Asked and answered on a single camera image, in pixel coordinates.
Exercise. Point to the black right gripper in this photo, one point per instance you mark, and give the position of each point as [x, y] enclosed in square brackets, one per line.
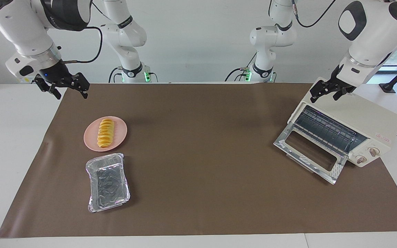
[56, 74]

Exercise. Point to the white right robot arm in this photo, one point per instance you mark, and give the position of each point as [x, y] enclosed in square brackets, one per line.
[19, 27]

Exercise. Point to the white wall socket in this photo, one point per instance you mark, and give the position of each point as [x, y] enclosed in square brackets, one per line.
[24, 81]

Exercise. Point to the glass oven door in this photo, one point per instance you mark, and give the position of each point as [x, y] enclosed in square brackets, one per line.
[336, 170]

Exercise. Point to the cream toaster oven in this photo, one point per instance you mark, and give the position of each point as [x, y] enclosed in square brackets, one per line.
[367, 117]

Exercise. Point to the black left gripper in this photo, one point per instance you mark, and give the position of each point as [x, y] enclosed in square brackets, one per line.
[335, 82]

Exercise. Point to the pink round plate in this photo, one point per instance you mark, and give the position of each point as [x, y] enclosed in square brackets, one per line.
[121, 132]

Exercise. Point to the beige oven knob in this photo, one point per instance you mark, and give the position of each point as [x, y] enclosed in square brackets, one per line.
[373, 151]
[361, 159]

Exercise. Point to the yellow sliced bread loaf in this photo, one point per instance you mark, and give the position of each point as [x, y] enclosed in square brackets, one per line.
[105, 133]

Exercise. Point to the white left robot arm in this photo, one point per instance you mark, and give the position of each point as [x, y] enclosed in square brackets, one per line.
[370, 31]

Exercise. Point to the brown table mat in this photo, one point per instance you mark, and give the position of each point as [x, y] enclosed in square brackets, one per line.
[198, 193]

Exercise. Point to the aluminium foil tray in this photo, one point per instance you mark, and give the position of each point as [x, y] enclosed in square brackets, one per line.
[108, 182]

